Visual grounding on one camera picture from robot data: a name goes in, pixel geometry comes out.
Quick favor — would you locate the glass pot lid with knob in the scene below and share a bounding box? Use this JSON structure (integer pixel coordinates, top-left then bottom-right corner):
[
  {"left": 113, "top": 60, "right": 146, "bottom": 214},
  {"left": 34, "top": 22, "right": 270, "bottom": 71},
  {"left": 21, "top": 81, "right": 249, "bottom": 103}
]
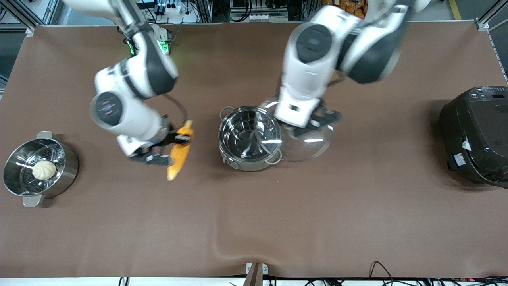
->
[{"left": 260, "top": 95, "right": 334, "bottom": 163}]

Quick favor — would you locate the yellow corn cob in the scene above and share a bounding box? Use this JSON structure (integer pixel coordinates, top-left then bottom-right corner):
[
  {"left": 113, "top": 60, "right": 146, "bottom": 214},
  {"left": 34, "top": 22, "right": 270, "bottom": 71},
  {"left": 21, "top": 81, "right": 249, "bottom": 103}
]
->
[{"left": 166, "top": 120, "right": 194, "bottom": 182}]

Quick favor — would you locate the steel steamer pot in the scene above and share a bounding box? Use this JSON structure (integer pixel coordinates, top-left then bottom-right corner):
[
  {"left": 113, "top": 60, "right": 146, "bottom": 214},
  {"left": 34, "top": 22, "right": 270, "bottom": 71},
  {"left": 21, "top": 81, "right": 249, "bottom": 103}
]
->
[{"left": 2, "top": 131, "right": 80, "bottom": 208}]

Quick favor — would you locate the long white power strip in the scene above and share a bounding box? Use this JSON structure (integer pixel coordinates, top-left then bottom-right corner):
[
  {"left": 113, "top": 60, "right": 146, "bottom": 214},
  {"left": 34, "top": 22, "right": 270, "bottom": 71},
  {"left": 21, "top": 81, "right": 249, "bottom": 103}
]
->
[{"left": 248, "top": 14, "right": 289, "bottom": 22}]

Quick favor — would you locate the white steamed bun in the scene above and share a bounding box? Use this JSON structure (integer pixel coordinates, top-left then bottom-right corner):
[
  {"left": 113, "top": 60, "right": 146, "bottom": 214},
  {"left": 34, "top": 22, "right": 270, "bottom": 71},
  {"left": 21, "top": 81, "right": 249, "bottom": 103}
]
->
[{"left": 32, "top": 160, "right": 57, "bottom": 181}]

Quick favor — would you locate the brown table mat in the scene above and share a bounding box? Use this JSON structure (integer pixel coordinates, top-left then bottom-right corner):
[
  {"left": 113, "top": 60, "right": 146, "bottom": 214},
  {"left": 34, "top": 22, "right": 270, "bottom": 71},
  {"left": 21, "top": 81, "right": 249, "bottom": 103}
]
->
[{"left": 0, "top": 21, "right": 508, "bottom": 279}]

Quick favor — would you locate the bag of orange bread rolls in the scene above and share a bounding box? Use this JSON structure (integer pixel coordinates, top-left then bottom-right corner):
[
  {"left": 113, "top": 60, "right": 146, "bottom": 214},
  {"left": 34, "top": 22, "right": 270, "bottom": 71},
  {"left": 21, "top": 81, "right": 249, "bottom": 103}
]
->
[{"left": 322, "top": 0, "right": 368, "bottom": 19}]

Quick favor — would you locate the white power strip with plugs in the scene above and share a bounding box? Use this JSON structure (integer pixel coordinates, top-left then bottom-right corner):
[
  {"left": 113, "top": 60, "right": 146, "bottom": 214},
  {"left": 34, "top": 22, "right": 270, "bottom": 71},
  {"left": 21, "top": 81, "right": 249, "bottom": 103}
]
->
[{"left": 153, "top": 1, "right": 188, "bottom": 15}]

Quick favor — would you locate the black rice cooker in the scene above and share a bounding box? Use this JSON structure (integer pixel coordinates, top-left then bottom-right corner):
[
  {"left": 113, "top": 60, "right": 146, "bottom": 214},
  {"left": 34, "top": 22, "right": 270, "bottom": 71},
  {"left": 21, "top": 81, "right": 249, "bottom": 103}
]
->
[{"left": 439, "top": 86, "right": 508, "bottom": 189}]

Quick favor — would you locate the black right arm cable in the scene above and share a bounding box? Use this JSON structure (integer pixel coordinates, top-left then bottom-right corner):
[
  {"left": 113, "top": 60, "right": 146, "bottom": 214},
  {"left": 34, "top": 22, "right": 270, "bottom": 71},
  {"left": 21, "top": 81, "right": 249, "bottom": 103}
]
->
[{"left": 161, "top": 93, "right": 188, "bottom": 128}]

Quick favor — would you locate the steel cooking pot with handles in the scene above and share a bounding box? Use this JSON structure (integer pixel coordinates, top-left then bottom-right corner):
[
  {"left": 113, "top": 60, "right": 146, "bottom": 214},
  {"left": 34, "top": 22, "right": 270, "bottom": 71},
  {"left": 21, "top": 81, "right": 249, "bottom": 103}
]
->
[{"left": 218, "top": 105, "right": 283, "bottom": 172}]

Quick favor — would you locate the metal table clamp bracket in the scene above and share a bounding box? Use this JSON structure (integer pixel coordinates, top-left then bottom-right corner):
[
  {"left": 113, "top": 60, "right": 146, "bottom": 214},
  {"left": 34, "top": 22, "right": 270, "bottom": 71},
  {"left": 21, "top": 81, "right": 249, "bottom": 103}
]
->
[{"left": 243, "top": 262, "right": 269, "bottom": 286}]

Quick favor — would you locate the aluminium frame profile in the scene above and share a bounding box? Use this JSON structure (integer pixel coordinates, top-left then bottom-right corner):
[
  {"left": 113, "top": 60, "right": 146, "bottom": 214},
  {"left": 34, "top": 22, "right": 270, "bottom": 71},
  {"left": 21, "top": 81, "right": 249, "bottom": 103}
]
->
[
  {"left": 474, "top": 4, "right": 508, "bottom": 31},
  {"left": 0, "top": 0, "right": 37, "bottom": 37}
]

